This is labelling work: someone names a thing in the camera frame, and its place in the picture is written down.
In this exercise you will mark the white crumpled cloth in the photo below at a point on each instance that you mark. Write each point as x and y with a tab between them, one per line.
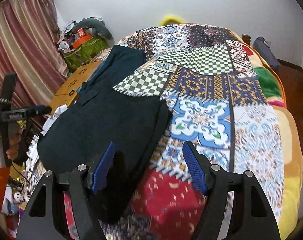
61	109

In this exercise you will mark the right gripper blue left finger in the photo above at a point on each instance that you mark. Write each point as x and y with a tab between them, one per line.
99	168

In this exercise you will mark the grey blue bag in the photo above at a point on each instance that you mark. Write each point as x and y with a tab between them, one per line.
262	47

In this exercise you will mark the yellow orange fleece blanket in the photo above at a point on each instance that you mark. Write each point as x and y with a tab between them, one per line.
267	143

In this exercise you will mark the wooden lap desk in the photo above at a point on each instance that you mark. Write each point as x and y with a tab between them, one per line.
67	93

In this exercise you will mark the patchwork patterned bedspread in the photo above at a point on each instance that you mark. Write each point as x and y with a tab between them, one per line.
202	73

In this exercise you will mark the yellow plush pillow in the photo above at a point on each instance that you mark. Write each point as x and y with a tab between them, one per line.
170	19

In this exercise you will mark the blue folded garment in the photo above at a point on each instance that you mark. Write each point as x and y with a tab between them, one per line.
94	71

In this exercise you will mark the pink striped curtain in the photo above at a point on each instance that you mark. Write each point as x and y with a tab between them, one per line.
28	35

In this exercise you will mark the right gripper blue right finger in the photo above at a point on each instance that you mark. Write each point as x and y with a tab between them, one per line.
195	169

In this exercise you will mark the orange box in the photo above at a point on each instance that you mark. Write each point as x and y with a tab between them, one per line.
77	43

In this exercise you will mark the folded dark teal garment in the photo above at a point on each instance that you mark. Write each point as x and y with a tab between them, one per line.
121	62

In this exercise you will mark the green fabric storage bag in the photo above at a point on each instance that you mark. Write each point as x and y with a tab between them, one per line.
84	53

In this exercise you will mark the black pants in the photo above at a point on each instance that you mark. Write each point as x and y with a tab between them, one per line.
85	130

